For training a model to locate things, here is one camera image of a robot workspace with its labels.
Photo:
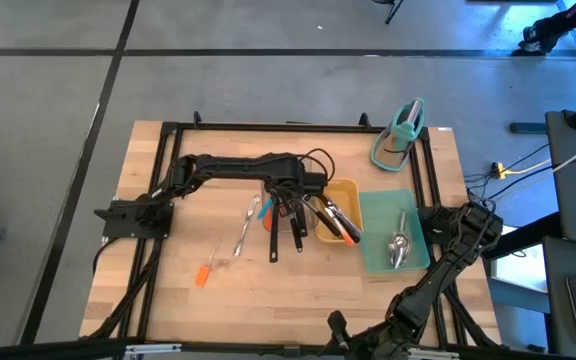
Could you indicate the clear plastic container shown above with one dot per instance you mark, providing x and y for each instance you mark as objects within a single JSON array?
[{"x": 310, "y": 222}]

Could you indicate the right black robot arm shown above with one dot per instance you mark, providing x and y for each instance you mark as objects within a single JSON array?
[{"x": 448, "y": 260}]

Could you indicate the teal-capped steel bottle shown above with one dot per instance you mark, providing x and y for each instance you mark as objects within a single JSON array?
[{"x": 402, "y": 134}]

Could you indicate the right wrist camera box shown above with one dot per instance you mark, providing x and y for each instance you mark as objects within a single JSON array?
[{"x": 338, "y": 325}]

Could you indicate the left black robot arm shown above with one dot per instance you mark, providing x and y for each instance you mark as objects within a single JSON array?
[{"x": 238, "y": 167}]

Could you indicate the metal fork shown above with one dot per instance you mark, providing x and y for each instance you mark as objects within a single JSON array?
[{"x": 245, "y": 225}]

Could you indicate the yellow plastic bin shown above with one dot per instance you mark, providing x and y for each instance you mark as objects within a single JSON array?
[{"x": 343, "y": 187}]

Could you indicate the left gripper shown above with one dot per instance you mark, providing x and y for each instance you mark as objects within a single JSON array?
[{"x": 288, "y": 184}]

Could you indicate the orange silicone spatula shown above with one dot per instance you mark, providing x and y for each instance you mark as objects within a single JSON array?
[{"x": 267, "y": 222}]

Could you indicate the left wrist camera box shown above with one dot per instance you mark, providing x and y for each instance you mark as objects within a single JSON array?
[{"x": 315, "y": 184}]

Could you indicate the blue silicone spatula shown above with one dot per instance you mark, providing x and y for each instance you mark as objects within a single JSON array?
[{"x": 264, "y": 209}]

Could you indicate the teal-rimmed clear container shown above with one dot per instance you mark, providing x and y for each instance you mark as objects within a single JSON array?
[{"x": 385, "y": 155}]

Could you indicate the teal translucent tray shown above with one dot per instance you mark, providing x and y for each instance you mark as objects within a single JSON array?
[{"x": 383, "y": 215}]

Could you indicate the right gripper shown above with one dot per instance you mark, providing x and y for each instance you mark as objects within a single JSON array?
[{"x": 368, "y": 345}]

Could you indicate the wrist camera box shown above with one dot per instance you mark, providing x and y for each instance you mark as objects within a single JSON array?
[
  {"x": 315, "y": 184},
  {"x": 338, "y": 325}
]

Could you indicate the silver metal scoop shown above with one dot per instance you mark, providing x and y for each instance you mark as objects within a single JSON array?
[{"x": 399, "y": 250}]

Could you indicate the person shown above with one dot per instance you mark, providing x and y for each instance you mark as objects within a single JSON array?
[{"x": 548, "y": 27}]

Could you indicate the dark flat bar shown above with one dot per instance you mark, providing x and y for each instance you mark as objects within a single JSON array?
[{"x": 528, "y": 128}]

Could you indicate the steel-shafted black slotted turner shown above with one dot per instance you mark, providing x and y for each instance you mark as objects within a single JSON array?
[{"x": 296, "y": 240}]

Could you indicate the black tripod leg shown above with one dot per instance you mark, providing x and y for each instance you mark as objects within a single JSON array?
[{"x": 394, "y": 12}]

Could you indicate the yellow power plug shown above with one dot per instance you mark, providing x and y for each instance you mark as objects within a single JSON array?
[{"x": 499, "y": 171}]

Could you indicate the black aluminium table frame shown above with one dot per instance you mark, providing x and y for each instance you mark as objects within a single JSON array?
[{"x": 268, "y": 127}]

